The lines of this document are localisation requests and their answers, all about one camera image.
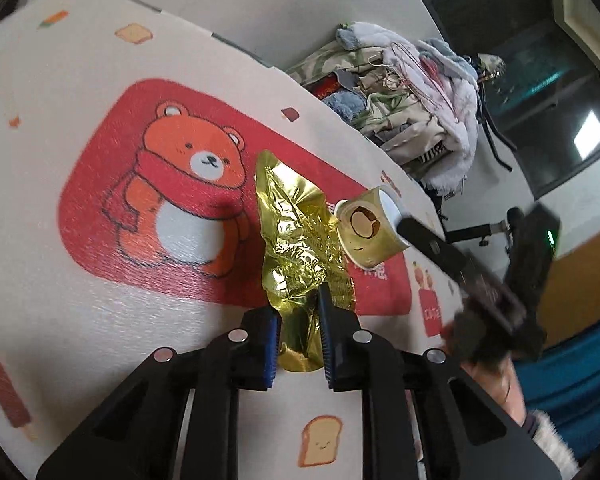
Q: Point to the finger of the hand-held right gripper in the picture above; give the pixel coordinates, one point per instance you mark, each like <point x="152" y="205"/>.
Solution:
<point x="435" y="250"/>

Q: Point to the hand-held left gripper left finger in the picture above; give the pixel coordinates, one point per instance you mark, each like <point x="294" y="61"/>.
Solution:
<point x="271" y="350"/>

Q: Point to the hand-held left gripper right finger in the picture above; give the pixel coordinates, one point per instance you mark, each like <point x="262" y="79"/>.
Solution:
<point x="326" y="340"/>

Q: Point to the printed paper cup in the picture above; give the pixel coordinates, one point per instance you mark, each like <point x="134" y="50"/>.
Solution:
<point x="375" y="240"/>

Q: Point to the gold foil wrapper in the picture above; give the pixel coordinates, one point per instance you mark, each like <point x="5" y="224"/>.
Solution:
<point x="295" y="230"/>

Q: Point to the person's right hand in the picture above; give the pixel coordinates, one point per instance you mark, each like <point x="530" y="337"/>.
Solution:
<point x="500" y="385"/>

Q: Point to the black exercise bike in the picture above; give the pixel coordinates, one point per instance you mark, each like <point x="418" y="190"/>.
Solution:
<point x="475" y="234"/>

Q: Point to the brown wooden panel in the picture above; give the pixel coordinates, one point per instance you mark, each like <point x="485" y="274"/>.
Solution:
<point x="585" y="290"/>

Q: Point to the blue cloth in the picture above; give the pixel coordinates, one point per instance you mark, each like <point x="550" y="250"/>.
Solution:
<point x="580" y="385"/>

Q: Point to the pile of clothes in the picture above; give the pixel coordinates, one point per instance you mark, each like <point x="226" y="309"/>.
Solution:
<point x="420" y="110"/>

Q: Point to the dark glass window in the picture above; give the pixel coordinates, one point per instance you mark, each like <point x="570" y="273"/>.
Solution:
<point x="530" y="85"/>

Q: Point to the printed foam table mat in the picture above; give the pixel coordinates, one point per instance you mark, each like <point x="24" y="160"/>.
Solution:
<point x="80" y="285"/>

